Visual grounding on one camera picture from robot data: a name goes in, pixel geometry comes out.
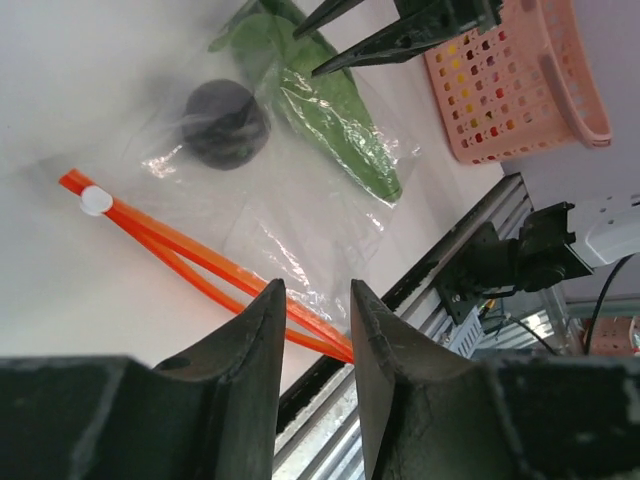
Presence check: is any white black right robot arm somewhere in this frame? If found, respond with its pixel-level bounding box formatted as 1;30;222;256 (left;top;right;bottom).
314;1;639;323

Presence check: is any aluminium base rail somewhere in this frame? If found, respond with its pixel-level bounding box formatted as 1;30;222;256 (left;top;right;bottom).
272;172;571;480

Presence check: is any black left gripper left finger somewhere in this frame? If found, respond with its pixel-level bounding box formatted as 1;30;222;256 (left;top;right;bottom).
1;279;286;479

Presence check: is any clear zip top bag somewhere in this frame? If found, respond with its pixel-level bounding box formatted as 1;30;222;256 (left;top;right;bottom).
60;1;420;361

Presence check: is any pink plastic basket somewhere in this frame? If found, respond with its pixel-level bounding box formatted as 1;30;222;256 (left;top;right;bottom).
424;1;612;165

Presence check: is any perforated grey cable duct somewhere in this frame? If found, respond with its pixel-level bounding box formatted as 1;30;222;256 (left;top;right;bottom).
439;309;551;361

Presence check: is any green fake leafy vegetable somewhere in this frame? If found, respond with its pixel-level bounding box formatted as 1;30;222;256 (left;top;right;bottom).
208;1;402;204

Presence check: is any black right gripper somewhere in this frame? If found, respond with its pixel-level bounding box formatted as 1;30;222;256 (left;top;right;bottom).
293;0;503;77

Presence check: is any dark round fake fruit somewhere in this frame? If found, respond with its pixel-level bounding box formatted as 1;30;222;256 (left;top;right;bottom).
181;79;271;171

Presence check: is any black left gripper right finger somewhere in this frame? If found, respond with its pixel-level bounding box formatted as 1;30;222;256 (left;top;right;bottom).
351;280;639;479

